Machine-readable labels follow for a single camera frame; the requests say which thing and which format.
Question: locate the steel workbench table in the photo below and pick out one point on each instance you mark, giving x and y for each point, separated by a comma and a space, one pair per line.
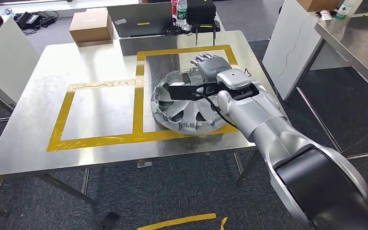
92, 63

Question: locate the grey plastic wheel hubcap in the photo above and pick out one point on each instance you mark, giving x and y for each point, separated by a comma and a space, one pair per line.
177, 117

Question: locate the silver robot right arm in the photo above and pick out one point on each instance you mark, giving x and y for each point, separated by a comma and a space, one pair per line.
282, 136

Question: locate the clear bottle green label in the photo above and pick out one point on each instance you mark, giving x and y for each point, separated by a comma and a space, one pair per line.
181, 12
346, 9

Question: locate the yellow tape on workbench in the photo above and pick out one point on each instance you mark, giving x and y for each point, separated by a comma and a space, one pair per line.
138, 111

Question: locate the grey laptop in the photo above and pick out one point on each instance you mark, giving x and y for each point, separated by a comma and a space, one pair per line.
139, 19

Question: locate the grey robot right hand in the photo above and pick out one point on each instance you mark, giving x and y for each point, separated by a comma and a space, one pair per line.
214, 65

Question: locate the black pronged device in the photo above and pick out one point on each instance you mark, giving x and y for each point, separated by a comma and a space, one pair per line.
206, 27

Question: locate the black power adapter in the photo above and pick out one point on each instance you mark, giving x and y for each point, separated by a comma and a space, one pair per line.
48, 21
27, 20

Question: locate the steel table white panel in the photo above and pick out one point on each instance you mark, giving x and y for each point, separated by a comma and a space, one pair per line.
6, 63
292, 47

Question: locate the brown cardboard box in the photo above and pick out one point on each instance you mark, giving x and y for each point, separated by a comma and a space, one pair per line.
90, 27
317, 4

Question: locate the red drink can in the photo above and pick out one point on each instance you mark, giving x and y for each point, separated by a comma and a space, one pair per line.
174, 7

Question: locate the yellow floor tape square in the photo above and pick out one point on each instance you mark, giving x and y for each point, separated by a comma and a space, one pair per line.
177, 220

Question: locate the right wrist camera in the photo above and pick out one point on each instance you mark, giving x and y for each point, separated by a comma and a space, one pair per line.
180, 92

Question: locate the black case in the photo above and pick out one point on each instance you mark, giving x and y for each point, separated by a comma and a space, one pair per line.
201, 11

